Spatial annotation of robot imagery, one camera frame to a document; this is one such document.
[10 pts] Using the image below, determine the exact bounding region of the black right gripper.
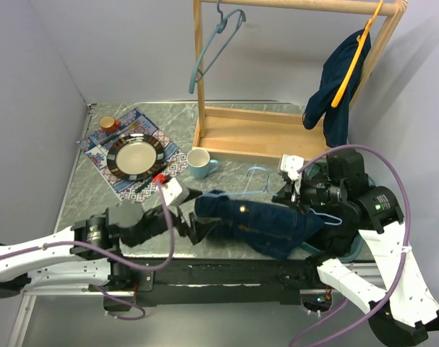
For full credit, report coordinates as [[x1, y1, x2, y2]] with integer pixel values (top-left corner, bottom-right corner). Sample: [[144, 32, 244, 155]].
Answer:
[[271, 171, 345, 213]]

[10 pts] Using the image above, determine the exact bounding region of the light blue wire hanger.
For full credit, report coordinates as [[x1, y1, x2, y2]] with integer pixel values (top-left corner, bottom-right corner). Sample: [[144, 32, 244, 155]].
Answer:
[[204, 166, 343, 227]]

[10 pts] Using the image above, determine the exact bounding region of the dark denim skirt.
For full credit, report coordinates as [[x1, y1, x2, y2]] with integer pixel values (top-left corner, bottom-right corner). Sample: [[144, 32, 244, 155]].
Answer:
[[303, 29, 371, 147]]

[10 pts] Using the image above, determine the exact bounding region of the yellow plastic hanger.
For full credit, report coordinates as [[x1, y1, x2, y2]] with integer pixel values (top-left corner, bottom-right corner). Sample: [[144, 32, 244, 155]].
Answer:
[[331, 0, 383, 108]]

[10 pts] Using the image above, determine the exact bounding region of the teal plastic hanger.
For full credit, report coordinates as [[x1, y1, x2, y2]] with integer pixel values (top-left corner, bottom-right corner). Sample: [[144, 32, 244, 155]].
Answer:
[[188, 0, 247, 94]]

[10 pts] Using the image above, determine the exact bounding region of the black garment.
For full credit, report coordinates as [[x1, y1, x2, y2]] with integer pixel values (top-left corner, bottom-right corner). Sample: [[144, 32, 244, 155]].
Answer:
[[305, 220, 362, 257]]

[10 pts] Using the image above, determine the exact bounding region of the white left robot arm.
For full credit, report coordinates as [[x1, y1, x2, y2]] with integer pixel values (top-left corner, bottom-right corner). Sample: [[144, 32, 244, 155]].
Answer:
[[0, 200, 220, 299]]

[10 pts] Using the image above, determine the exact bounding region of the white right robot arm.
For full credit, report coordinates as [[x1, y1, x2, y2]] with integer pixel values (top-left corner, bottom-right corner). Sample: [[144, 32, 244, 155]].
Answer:
[[278, 145, 439, 346]]

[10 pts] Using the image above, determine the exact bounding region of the light blue mug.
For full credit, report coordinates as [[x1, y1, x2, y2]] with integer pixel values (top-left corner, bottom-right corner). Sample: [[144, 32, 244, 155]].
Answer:
[[187, 148, 219, 179]]

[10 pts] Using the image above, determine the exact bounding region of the teal plastic basket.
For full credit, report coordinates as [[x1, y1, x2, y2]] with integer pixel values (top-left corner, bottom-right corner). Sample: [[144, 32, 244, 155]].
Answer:
[[301, 158, 370, 262]]

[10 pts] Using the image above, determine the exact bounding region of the wooden clothes rack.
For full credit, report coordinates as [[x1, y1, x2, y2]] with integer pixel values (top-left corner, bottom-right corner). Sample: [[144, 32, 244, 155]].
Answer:
[[189, 1, 408, 163]]

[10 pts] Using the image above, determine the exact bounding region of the striped rim dinner plate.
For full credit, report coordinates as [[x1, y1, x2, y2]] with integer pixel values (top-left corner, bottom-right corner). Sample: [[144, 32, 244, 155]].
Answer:
[[106, 134, 165, 181]]

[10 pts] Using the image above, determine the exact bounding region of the blue patterned placemat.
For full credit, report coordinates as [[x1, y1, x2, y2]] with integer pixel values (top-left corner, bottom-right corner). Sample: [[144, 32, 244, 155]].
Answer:
[[78, 108, 187, 202]]

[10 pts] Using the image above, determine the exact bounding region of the orange small cup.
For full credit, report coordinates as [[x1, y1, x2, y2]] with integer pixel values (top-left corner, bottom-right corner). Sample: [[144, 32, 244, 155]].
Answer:
[[99, 116, 122, 134]]

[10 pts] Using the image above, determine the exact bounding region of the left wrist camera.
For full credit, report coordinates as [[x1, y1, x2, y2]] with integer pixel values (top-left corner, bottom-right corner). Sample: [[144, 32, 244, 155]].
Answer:
[[153, 173, 190, 207]]

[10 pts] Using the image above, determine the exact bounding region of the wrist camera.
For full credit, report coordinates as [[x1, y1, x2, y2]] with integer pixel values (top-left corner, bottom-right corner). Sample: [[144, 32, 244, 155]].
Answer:
[[278, 154, 304, 194], [153, 173, 190, 207]]

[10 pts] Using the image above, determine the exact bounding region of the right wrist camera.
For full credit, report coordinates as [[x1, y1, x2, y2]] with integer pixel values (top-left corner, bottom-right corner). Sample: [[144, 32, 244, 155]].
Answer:
[[278, 154, 304, 194]]

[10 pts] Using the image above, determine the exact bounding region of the dark handled knife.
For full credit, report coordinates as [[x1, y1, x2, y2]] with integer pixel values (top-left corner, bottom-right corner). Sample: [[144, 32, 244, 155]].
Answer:
[[135, 160, 174, 194]]

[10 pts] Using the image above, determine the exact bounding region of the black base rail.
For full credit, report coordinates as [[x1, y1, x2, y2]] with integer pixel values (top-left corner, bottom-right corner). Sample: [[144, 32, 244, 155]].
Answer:
[[102, 258, 331, 307]]

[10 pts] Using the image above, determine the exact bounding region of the green handled fork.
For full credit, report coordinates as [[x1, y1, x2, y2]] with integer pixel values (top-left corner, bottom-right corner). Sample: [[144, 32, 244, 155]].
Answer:
[[100, 121, 139, 146]]

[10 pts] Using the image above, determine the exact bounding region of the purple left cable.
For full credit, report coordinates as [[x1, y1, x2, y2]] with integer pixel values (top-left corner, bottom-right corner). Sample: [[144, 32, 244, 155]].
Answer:
[[0, 180, 176, 322]]

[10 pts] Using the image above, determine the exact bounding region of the purple cable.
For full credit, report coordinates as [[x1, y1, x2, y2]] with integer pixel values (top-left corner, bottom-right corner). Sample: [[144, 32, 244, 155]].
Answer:
[[288, 145, 411, 347], [0, 180, 176, 322]]

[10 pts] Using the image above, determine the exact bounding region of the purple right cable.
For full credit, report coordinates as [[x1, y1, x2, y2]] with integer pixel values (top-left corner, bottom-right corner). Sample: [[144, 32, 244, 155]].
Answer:
[[288, 145, 411, 347]]

